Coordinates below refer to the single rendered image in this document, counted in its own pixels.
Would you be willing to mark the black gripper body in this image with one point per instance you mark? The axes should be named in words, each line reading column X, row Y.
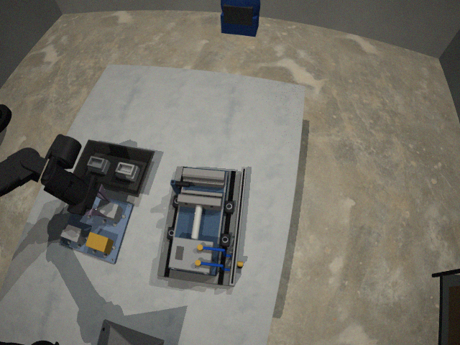
column 82, row 194

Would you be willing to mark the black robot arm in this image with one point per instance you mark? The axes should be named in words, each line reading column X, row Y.
column 26, row 165

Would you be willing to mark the yellow rectangular block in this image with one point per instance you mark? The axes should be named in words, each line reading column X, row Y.
column 100, row 243

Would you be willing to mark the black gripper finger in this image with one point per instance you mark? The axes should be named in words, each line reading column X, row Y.
column 103, row 195
column 93, row 212

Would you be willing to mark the grey flat bar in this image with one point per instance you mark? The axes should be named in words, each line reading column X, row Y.
column 201, row 193
column 206, row 183

